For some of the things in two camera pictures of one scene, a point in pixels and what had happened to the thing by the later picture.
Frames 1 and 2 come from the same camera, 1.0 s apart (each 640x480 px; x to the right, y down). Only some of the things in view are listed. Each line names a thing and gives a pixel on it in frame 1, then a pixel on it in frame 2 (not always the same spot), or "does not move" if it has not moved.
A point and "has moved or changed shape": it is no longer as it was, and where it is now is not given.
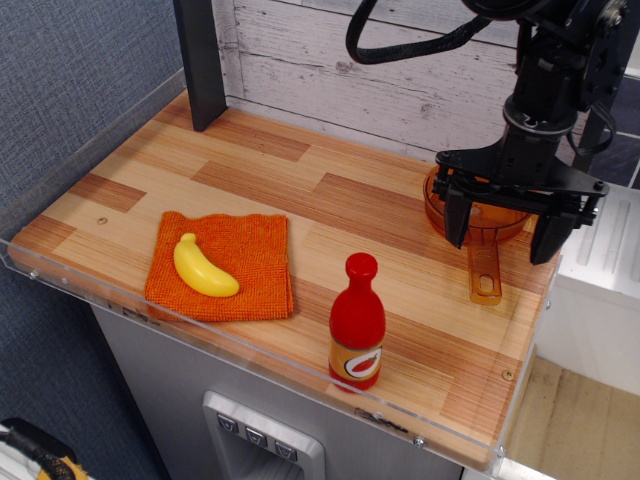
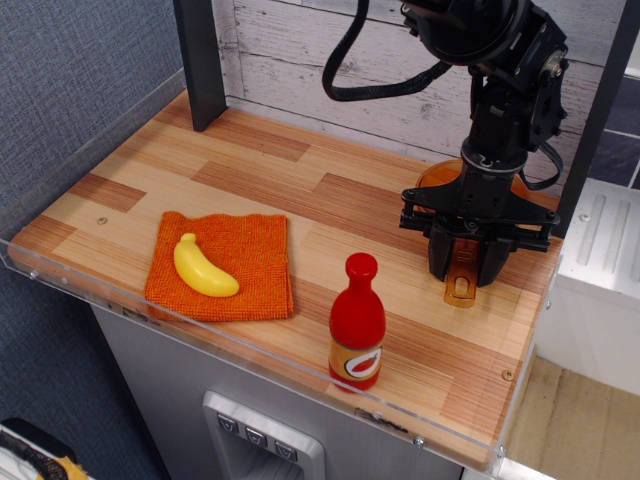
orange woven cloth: (253, 249) does not move
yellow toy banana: (199, 270) does not move
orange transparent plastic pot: (485, 227) has moved or changed shape
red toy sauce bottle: (357, 328) does not move
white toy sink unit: (590, 320) does not move
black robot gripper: (521, 169) -> (481, 206)
